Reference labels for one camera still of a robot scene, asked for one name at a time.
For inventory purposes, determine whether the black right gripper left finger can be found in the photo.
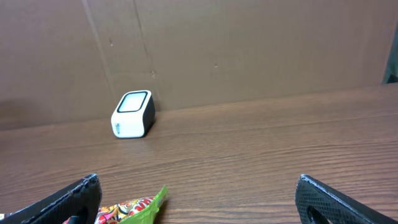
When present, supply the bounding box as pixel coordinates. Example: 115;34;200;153
1;174;102;224

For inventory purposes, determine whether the white barcode scanner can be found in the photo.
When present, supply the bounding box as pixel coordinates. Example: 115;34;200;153
111;90;155;139

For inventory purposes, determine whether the green candy bag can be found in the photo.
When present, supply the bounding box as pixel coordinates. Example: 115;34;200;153
62;184;169;224

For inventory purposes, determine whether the dark object at right edge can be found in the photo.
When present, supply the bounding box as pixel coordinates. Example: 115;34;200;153
382;28;398;84

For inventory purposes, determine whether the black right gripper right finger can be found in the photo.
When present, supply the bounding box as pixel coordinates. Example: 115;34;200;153
295;174;397;224

